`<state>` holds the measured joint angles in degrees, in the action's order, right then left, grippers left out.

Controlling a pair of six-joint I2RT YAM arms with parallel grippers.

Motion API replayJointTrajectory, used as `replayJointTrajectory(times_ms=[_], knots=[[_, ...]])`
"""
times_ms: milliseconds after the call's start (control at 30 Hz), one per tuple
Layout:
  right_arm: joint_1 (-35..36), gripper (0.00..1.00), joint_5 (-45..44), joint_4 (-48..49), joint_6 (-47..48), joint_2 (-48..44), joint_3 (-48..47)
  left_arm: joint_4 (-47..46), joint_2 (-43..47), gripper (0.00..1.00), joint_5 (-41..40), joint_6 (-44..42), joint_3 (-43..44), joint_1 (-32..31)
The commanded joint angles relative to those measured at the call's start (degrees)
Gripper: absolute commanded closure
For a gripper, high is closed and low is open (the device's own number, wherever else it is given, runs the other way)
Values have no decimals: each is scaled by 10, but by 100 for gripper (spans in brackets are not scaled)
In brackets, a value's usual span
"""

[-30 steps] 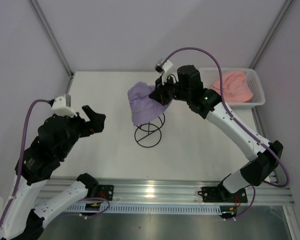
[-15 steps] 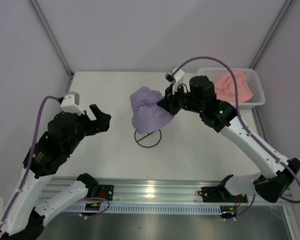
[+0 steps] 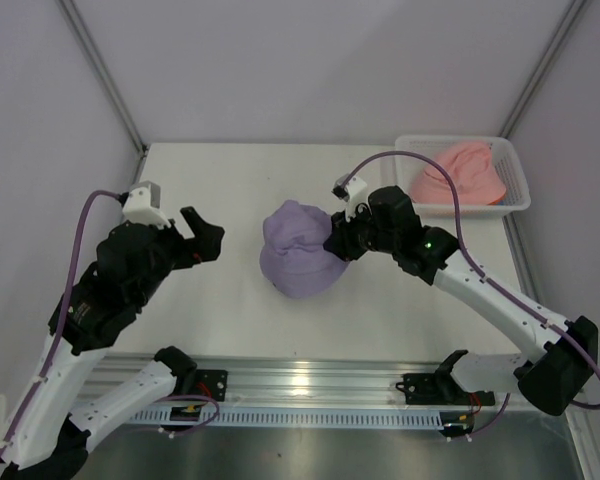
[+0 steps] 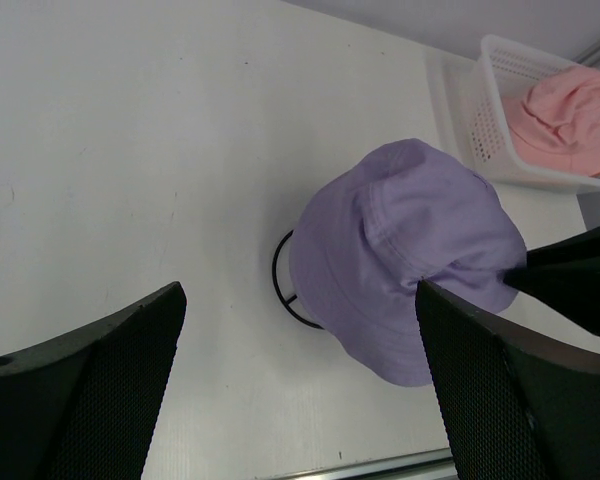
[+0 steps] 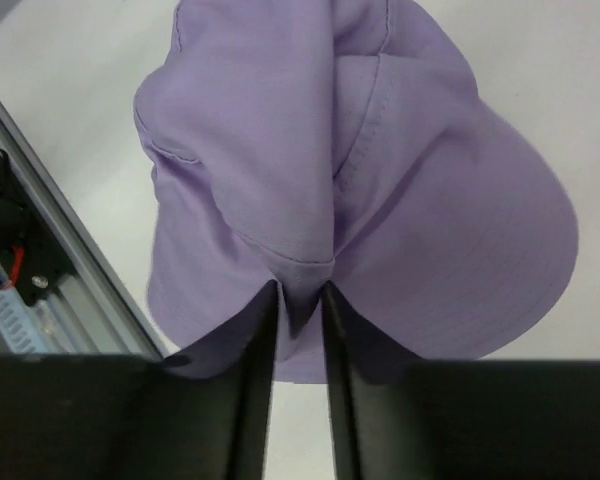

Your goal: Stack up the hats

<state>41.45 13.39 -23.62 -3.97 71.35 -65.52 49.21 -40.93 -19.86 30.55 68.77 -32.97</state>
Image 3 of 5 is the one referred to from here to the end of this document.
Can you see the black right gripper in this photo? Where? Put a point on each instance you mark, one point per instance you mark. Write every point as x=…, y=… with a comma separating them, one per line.
x=340, y=241

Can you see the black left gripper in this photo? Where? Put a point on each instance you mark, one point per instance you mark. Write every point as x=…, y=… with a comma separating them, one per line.
x=204, y=246

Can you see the purple bucket hat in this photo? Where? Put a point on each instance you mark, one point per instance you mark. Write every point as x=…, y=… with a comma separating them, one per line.
x=292, y=258

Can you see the pink bucket hat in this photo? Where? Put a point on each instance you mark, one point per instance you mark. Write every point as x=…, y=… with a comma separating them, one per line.
x=470, y=166

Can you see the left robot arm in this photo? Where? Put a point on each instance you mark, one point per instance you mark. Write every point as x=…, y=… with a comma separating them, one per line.
x=49, y=437

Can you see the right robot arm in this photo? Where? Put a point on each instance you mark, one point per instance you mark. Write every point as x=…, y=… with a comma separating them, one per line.
x=556, y=356

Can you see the white plastic basket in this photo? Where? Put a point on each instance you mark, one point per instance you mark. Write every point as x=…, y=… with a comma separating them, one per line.
x=505, y=159

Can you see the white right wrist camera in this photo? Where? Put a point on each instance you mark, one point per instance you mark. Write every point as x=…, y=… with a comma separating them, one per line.
x=353, y=190

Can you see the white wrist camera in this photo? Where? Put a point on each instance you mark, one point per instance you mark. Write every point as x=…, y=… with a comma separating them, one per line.
x=353, y=190
x=142, y=206

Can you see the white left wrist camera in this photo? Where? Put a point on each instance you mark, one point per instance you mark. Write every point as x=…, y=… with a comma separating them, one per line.
x=142, y=206

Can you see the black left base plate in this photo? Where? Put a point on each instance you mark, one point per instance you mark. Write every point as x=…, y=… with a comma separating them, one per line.
x=208, y=383

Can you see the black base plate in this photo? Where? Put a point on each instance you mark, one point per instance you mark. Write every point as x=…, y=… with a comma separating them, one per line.
x=208, y=383
x=432, y=389

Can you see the aluminium mounting rail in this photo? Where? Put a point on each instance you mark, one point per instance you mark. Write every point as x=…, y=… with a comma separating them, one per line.
x=301, y=383

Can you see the white slotted cable duct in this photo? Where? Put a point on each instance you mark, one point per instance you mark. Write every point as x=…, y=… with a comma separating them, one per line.
x=391, y=419

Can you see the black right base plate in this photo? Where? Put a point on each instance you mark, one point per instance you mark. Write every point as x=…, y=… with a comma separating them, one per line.
x=432, y=389

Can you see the left aluminium frame post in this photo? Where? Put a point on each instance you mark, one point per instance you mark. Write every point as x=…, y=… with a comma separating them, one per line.
x=100, y=70

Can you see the aluminium frame post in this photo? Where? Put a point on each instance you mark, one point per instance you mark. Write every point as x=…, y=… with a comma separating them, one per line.
x=558, y=40
x=100, y=70

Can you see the right aluminium frame post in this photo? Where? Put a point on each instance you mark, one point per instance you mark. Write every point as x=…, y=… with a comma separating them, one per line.
x=558, y=40

